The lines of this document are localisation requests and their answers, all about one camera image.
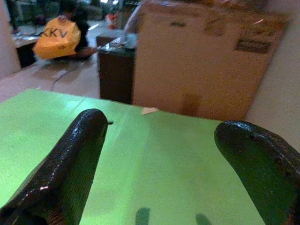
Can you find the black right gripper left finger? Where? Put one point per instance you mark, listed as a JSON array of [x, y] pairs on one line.
[[70, 164]]

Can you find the person in dark clothes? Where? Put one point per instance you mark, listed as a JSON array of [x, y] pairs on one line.
[[78, 25]]

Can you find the large brown cardboard box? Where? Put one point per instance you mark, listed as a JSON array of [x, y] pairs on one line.
[[199, 65]]

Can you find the green table cover sheet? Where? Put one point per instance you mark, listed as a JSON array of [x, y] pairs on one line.
[[159, 164]]

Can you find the dark brown side cabinet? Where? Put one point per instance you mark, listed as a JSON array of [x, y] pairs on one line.
[[116, 70]]

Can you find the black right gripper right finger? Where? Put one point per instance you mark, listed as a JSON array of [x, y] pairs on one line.
[[262, 168]]

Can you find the low dark bench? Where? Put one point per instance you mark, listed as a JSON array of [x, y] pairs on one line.
[[24, 50]]

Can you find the yellow KKV shopping bag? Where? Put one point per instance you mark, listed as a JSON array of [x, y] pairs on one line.
[[57, 38]]

